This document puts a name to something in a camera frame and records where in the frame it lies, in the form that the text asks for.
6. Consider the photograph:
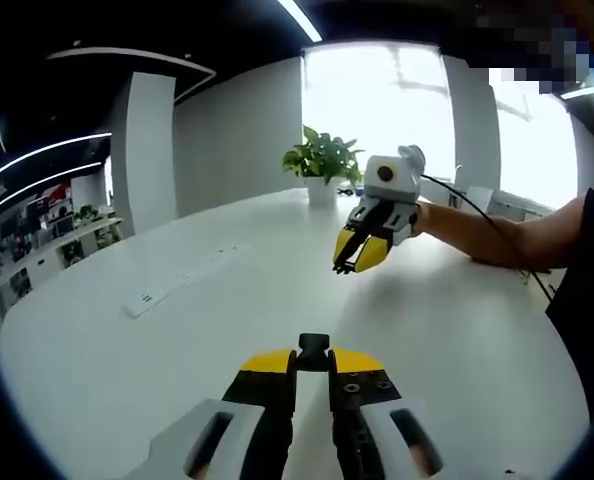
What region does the green potted plant white pot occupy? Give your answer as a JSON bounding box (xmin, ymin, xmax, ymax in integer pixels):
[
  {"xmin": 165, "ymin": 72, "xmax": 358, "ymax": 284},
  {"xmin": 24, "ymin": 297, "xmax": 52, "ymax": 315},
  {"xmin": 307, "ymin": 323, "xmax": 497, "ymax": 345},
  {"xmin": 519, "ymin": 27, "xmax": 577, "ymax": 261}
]
[{"xmin": 281, "ymin": 124, "xmax": 366, "ymax": 208}]

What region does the black plastic buckle socket part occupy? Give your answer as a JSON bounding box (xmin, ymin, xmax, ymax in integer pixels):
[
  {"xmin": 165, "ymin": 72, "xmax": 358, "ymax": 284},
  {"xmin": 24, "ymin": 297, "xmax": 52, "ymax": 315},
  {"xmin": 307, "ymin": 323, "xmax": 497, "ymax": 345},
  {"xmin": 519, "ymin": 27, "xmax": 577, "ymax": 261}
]
[{"xmin": 296, "ymin": 332, "xmax": 333, "ymax": 372}]

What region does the white table power socket strip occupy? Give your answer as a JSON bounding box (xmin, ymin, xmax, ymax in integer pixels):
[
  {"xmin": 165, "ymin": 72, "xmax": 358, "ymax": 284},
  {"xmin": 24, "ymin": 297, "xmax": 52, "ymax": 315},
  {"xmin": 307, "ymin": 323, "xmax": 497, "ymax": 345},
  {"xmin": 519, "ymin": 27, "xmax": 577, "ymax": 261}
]
[{"xmin": 120, "ymin": 243, "xmax": 252, "ymax": 320}]

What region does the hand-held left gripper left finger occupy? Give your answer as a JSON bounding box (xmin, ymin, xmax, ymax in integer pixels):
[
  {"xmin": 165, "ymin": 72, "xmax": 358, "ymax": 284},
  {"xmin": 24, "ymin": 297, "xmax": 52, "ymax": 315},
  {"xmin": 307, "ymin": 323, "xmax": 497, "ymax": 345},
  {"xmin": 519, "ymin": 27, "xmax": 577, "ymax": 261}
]
[{"xmin": 124, "ymin": 348, "xmax": 299, "ymax": 480}]

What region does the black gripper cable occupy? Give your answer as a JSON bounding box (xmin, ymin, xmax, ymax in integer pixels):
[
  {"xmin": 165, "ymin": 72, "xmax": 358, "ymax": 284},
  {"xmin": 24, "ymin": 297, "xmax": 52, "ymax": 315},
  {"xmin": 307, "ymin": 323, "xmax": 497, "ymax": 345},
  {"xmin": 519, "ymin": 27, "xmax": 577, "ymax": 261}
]
[{"xmin": 420, "ymin": 173, "xmax": 554, "ymax": 302}]

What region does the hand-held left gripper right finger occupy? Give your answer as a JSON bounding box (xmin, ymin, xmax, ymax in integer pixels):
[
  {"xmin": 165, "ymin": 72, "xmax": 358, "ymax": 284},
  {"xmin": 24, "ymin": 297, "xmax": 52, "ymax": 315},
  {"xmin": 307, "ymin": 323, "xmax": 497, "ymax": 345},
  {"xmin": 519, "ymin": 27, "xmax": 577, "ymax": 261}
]
[{"xmin": 326, "ymin": 346, "xmax": 451, "ymax": 480}]

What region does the ceiling light strip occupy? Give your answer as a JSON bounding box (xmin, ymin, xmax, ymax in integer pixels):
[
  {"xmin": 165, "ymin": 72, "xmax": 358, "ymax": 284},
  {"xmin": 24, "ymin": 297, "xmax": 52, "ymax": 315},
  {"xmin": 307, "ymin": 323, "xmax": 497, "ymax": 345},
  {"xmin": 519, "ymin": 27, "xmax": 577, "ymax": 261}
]
[
  {"xmin": 276, "ymin": 0, "xmax": 324, "ymax": 42},
  {"xmin": 0, "ymin": 131, "xmax": 114, "ymax": 184},
  {"xmin": 0, "ymin": 160, "xmax": 104, "ymax": 222}
]

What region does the white office desk row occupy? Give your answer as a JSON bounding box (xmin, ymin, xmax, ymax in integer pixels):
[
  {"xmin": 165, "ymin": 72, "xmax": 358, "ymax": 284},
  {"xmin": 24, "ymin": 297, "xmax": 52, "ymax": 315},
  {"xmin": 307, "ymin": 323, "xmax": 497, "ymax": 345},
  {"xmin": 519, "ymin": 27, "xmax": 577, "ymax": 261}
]
[{"xmin": 0, "ymin": 216, "xmax": 124, "ymax": 302}]

